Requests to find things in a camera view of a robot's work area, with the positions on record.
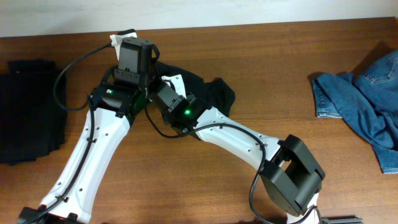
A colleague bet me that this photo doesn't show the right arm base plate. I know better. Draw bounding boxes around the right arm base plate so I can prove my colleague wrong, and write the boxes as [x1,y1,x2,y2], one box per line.
[322,217,364,224]

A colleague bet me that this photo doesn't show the blue denim jeans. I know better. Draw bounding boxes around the blue denim jeans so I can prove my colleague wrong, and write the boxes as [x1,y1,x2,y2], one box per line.
[312,50,397,174]

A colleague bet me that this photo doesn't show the black fabric storage container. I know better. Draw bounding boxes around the black fabric storage container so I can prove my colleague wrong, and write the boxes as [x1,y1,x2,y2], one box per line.
[1,59,67,165]

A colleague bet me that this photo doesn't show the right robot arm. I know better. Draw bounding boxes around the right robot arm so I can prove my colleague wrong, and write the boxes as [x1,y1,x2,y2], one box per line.
[146,80,325,223]

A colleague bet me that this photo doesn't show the black t-shirt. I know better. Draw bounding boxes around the black t-shirt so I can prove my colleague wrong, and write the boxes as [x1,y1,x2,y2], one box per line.
[157,62,236,117]

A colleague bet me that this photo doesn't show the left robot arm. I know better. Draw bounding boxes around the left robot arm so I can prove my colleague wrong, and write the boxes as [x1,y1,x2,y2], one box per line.
[17,29,160,223]

